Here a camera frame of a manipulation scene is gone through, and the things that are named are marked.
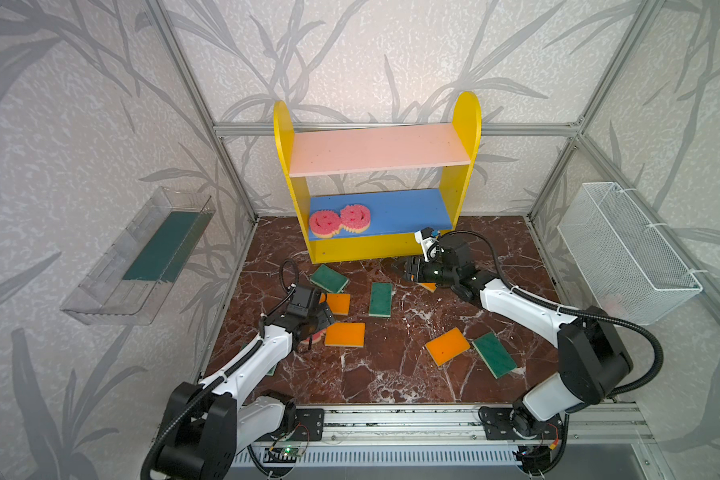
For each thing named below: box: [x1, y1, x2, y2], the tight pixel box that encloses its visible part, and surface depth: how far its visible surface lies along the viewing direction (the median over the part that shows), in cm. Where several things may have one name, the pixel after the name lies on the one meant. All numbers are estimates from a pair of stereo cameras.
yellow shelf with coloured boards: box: [274, 92, 482, 265], surface depth 98 cm
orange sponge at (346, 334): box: [324, 322, 365, 348], surface depth 90 cm
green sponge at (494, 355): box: [471, 332, 518, 379], surface depth 86 cm
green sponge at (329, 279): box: [310, 264, 350, 294], surface depth 104 cm
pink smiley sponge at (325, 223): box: [309, 210, 342, 239], surface depth 98 cm
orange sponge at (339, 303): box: [327, 293, 351, 316], surface depth 97 cm
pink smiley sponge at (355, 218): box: [339, 204, 371, 233], surface depth 98 cm
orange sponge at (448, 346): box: [425, 327, 471, 367], surface depth 88 cm
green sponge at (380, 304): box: [368, 282, 393, 318], surface depth 98 cm
